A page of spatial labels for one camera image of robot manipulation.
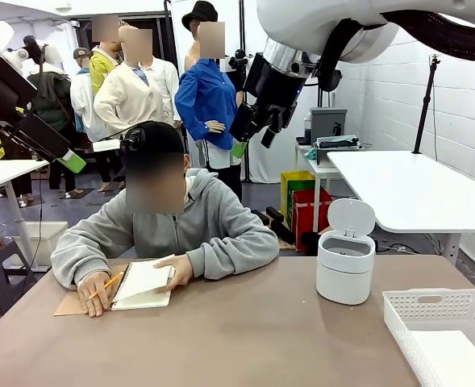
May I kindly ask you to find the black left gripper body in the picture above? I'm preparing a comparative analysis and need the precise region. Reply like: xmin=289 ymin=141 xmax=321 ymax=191
xmin=0 ymin=56 xmax=39 ymax=124

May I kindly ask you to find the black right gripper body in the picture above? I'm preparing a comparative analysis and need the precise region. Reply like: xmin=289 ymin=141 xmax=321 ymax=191
xmin=252 ymin=60 xmax=307 ymax=120

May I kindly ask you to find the yellow pencil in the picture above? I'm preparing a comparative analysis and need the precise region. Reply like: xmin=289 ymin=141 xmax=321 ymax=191
xmin=86 ymin=271 xmax=124 ymax=300

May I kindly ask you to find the spiral notebook brown cover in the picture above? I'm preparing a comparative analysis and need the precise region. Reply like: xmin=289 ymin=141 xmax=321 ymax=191
xmin=53 ymin=253 xmax=177 ymax=317

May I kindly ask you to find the person's left forearm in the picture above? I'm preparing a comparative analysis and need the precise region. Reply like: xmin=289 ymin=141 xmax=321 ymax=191
xmin=186 ymin=237 xmax=281 ymax=281

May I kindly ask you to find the person's right forearm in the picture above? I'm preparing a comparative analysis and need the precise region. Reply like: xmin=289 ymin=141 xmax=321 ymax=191
xmin=50 ymin=241 xmax=113 ymax=291

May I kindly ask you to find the person's right hand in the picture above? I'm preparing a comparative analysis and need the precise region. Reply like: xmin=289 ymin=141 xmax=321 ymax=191
xmin=77 ymin=270 xmax=122 ymax=318

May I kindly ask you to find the person's left hand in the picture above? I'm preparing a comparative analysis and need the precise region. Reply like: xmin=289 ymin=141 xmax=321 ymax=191
xmin=153 ymin=253 xmax=194 ymax=292

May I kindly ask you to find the large white desk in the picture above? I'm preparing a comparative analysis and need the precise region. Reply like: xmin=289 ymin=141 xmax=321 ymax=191
xmin=0 ymin=159 xmax=51 ymax=269
xmin=326 ymin=149 xmax=475 ymax=267

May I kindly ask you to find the mannequin in blue shirt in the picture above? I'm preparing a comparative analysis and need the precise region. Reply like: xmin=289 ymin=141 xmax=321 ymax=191
xmin=174 ymin=19 xmax=251 ymax=198

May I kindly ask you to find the mannequin in black t-shirt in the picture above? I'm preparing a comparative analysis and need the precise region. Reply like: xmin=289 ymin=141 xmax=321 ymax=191
xmin=220 ymin=60 xmax=248 ymax=106

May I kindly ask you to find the mannequin in dark puffer jacket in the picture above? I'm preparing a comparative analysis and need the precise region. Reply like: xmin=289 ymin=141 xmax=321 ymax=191
xmin=26 ymin=40 xmax=77 ymax=191

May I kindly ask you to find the small white side table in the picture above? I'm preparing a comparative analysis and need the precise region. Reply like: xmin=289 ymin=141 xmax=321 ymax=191
xmin=295 ymin=139 xmax=343 ymax=233

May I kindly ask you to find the yellow green shopping bag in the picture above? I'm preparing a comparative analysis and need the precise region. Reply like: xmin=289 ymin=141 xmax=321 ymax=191
xmin=281 ymin=169 xmax=317 ymax=227

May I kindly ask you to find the grey plastic container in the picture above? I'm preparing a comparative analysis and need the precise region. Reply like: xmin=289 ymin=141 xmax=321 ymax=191
xmin=310 ymin=107 xmax=348 ymax=142

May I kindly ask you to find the mannequin in white shirt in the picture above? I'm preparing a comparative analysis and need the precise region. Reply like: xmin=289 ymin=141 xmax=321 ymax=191
xmin=69 ymin=47 xmax=119 ymax=193

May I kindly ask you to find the grey metal tray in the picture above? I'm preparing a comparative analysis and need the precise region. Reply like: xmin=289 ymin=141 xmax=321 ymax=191
xmin=315 ymin=135 xmax=362 ymax=165

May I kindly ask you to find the black backdrop pole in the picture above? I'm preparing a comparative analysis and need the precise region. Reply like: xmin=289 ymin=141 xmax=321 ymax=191
xmin=239 ymin=0 xmax=248 ymax=53

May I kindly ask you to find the white plastic storage bin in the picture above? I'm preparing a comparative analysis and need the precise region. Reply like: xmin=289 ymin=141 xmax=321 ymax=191
xmin=13 ymin=220 xmax=69 ymax=267

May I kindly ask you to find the black cap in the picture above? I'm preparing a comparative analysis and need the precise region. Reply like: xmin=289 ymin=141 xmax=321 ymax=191
xmin=118 ymin=120 xmax=186 ymax=156

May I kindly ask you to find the mannequin in cream cardigan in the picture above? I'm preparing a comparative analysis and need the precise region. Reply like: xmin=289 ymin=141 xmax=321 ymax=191
xmin=94 ymin=26 xmax=181 ymax=134

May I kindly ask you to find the black stand base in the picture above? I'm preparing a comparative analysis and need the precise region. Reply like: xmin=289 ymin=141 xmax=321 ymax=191
xmin=252 ymin=206 xmax=298 ymax=245

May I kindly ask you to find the red shopping bag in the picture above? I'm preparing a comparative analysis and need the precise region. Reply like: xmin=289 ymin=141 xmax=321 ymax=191
xmin=291 ymin=187 xmax=334 ymax=251

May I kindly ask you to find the mannequin in yellow shirt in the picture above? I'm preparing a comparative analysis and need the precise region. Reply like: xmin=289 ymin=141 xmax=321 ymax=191
xmin=88 ymin=15 xmax=121 ymax=96

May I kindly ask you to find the person in grey hoodie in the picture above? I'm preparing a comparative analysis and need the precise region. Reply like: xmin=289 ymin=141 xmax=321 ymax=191
xmin=50 ymin=120 xmax=281 ymax=318

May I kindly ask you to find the black bucket hat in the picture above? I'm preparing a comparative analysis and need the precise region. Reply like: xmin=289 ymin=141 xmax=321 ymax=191
xmin=181 ymin=0 xmax=219 ymax=31

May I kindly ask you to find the black tripod stand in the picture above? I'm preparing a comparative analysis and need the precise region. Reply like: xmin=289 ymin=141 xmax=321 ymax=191
xmin=412 ymin=54 xmax=443 ymax=155

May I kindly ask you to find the white lidded trash bin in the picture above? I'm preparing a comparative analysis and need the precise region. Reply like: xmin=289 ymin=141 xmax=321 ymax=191
xmin=315 ymin=197 xmax=377 ymax=306

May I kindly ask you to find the white perforated plastic basket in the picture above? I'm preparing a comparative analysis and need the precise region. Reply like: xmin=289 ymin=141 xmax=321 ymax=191
xmin=381 ymin=288 xmax=475 ymax=387

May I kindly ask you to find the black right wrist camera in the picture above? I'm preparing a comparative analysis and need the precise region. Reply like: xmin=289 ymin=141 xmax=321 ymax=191
xmin=227 ymin=48 xmax=270 ymax=100

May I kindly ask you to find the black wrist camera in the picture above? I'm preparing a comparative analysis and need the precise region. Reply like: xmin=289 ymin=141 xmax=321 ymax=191
xmin=6 ymin=35 xmax=48 ymax=65
xmin=227 ymin=48 xmax=270 ymax=100

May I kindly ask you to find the white head-mounted camera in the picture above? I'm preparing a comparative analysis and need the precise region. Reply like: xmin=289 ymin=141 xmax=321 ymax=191
xmin=93 ymin=127 xmax=146 ymax=153

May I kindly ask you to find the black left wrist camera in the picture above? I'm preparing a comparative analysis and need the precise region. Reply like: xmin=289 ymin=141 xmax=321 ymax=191
xmin=6 ymin=35 xmax=48 ymax=65

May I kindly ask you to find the black corrugated cable hose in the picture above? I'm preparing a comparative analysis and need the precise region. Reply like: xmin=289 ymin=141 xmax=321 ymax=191
xmin=316 ymin=10 xmax=475 ymax=94

